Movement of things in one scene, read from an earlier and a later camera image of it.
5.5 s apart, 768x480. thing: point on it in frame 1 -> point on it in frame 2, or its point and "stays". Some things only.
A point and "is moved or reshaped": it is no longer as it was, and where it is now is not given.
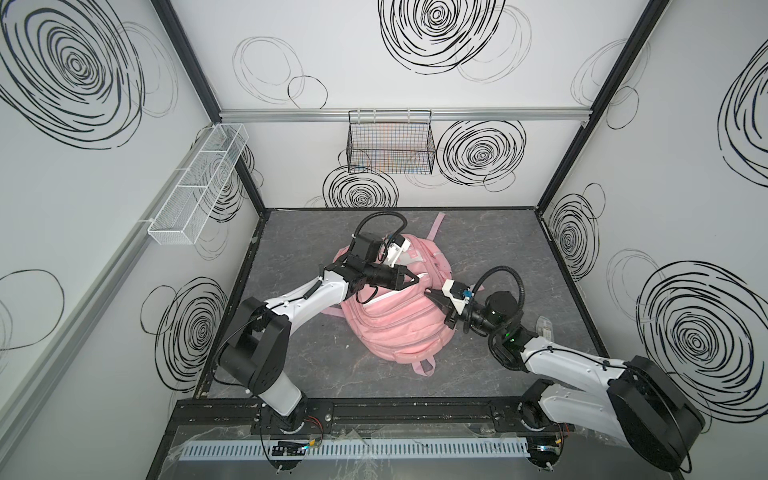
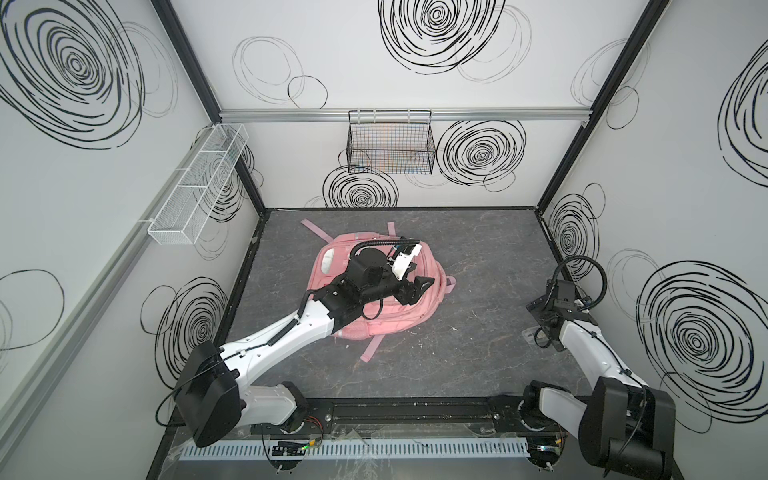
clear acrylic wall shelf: x=184 y=213 stays
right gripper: x=450 y=308 -> x=541 y=308
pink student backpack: x=406 y=325 is moved or reshaped
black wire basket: x=391 y=142 stays
